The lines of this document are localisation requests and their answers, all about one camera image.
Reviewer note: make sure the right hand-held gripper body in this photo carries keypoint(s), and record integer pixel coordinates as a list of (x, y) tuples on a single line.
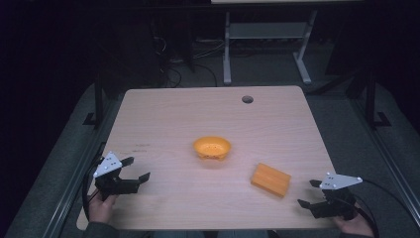
[(336, 181)]

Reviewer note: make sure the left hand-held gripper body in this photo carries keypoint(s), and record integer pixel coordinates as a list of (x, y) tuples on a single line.
[(109, 163)]

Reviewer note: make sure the orange ridged block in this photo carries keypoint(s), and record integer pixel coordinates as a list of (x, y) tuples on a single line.
[(270, 180)]

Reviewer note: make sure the orange perforated bowl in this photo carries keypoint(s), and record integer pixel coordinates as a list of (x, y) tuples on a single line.
[(211, 148)]

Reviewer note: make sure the person's left hand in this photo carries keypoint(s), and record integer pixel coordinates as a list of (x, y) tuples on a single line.
[(99, 210)]

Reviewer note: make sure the person's right hand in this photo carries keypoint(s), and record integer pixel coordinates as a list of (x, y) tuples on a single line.
[(358, 226)]

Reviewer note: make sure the white metal stand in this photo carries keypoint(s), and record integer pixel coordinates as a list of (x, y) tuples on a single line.
[(267, 30)]

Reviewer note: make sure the aluminium frame rail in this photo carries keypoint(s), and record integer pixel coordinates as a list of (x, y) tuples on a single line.
[(76, 181), (389, 155)]

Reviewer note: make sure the black metal post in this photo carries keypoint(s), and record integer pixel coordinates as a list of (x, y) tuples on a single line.
[(370, 99), (98, 95)]

